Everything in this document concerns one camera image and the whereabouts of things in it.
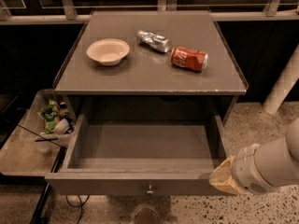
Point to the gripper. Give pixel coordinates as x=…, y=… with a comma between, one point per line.
x=247, y=169

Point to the grey top drawer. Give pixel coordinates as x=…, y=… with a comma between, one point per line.
x=123, y=158

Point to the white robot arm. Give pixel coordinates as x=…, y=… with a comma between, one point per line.
x=260, y=169

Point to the metal drawer knob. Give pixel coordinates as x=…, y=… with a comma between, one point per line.
x=149, y=191

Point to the white pillar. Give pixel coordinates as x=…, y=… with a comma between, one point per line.
x=283, y=85

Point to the red cola can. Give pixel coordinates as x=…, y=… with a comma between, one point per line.
x=193, y=59

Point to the grey wooden cabinet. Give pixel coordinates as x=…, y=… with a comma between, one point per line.
x=147, y=72

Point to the crushed silver can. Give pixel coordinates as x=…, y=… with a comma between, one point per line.
x=153, y=40

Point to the white paper cup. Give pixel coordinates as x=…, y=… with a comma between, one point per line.
x=61, y=127

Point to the white paper bowl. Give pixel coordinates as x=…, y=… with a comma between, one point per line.
x=108, y=52

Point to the clear plastic bin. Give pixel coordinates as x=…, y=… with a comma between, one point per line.
x=30, y=151

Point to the green snack bag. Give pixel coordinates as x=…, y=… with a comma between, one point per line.
x=50, y=115

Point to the black thin rod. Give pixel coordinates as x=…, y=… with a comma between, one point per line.
x=52, y=138

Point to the metal window railing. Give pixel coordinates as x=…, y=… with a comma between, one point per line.
x=78, y=11

